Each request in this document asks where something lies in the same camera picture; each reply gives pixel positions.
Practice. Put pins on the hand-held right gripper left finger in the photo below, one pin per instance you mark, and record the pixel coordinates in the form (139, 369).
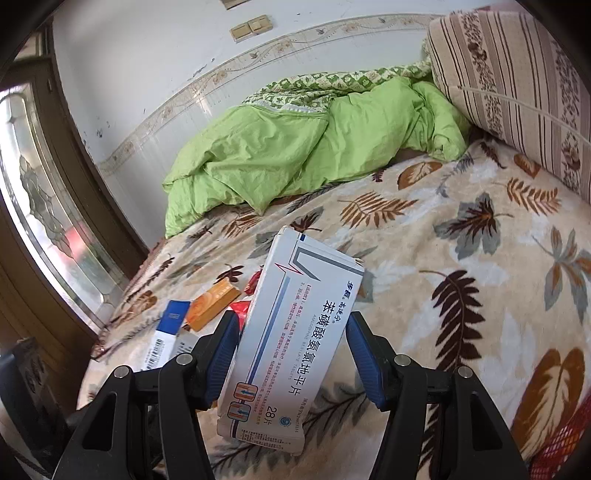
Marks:
(222, 364)

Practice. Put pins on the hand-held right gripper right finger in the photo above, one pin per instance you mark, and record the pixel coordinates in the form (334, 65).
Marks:
(364, 364)

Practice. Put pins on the orange box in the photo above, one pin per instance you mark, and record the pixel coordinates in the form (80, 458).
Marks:
(212, 307)

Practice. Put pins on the blue and white box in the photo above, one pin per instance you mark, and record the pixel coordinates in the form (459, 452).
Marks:
(168, 327)

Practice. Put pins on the white medicine box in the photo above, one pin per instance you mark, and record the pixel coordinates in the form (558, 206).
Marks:
(295, 350)

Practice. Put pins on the red plastic basket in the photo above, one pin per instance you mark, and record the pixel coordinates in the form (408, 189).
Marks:
(561, 445)

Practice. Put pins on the red packet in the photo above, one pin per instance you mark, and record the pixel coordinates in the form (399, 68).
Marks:
(239, 310)

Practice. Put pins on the leaf printed blanket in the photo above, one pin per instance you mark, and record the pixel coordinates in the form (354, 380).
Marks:
(461, 300)

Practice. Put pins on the dark patterned object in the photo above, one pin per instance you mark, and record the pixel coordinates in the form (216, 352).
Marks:
(27, 369)

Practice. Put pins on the green quilt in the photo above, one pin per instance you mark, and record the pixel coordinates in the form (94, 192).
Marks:
(277, 152)

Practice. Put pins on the wooden door with glass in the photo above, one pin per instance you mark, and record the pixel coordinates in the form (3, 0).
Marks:
(41, 184)

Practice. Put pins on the striped beige pillow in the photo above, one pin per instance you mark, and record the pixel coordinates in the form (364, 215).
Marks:
(508, 83)

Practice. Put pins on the beige wall switch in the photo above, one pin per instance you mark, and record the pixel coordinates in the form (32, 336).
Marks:
(251, 28)

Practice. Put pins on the beige wall panel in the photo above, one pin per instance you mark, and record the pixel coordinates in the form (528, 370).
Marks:
(236, 3)

